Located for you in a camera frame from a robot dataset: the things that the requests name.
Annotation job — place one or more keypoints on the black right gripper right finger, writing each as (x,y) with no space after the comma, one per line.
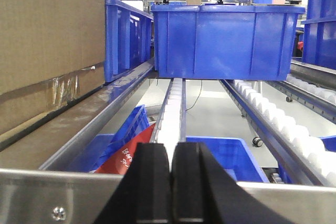
(204,193)

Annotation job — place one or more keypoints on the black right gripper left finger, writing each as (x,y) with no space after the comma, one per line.
(144,193)

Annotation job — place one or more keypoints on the brown cardboard carton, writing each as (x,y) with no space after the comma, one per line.
(52,52)

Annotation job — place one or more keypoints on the blue crate beside carton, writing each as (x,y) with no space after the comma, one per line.
(128,38)

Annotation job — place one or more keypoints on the red printed bag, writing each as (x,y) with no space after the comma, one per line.
(121,160)

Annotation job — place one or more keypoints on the blue bin below right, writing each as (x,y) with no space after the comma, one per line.
(234,156)

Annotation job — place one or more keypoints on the blue bin below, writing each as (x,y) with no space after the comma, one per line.
(104,145)
(234,156)

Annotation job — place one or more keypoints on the blue bin below left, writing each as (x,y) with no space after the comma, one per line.
(104,145)

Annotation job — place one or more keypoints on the white roller track centre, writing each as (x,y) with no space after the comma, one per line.
(170,127)

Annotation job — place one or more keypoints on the white roller track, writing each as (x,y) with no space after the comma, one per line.
(302,158)
(170,127)

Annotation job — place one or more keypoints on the white roller track right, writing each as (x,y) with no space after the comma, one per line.
(302,158)

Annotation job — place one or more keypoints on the large blue plastic bin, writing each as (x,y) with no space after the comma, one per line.
(224,41)

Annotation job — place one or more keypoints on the stacked blue bins far right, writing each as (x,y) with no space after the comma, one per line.
(319,34)

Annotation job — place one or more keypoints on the steel shelf front rail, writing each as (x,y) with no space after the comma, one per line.
(31,196)

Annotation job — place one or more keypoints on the steel shelf guide rail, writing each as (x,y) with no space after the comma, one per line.
(53,142)

